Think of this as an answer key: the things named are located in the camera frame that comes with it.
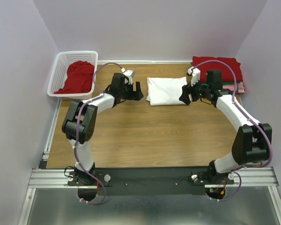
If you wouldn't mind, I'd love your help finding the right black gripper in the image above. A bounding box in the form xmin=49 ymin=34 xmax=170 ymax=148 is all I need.
xmin=178 ymin=75 xmax=210 ymax=105

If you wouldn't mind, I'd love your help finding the white t-shirt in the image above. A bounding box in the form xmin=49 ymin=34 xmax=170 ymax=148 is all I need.
xmin=146 ymin=77 xmax=187 ymax=106

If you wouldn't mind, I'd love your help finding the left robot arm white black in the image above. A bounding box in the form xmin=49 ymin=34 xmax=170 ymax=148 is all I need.
xmin=62 ymin=70 xmax=143 ymax=186

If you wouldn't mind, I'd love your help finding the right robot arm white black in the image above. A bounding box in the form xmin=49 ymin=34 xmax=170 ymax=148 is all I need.
xmin=179 ymin=67 xmax=272 ymax=184

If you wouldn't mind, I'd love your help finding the folded green t-shirt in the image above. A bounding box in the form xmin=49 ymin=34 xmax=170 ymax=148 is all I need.
xmin=202 ymin=82 xmax=234 ymax=86

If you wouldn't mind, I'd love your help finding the folded pink t-shirt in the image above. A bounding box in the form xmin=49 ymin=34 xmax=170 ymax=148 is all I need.
xmin=223 ymin=82 xmax=245 ymax=93

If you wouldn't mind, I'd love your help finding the crumpled dark red t-shirt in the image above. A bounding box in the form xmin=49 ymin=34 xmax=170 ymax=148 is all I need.
xmin=54 ymin=60 xmax=95 ymax=94

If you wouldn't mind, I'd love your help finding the white plastic laundry basket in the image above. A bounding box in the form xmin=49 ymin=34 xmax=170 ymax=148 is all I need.
xmin=47 ymin=51 xmax=98 ymax=100

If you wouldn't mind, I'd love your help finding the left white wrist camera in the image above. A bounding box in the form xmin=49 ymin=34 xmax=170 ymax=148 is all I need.
xmin=121 ymin=68 xmax=135 ymax=84

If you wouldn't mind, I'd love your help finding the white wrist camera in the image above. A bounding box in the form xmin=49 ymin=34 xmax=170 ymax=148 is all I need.
xmin=187 ymin=66 xmax=200 ymax=86
xmin=121 ymin=68 xmax=135 ymax=84

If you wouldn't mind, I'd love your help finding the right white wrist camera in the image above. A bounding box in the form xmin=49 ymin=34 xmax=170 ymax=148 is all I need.
xmin=187 ymin=66 xmax=200 ymax=86

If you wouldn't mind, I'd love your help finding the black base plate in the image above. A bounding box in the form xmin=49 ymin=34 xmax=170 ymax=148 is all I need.
xmin=64 ymin=166 xmax=234 ymax=201

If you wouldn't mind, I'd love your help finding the aluminium frame rail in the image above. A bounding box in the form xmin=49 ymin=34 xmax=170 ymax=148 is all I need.
xmin=16 ymin=100 xmax=281 ymax=225

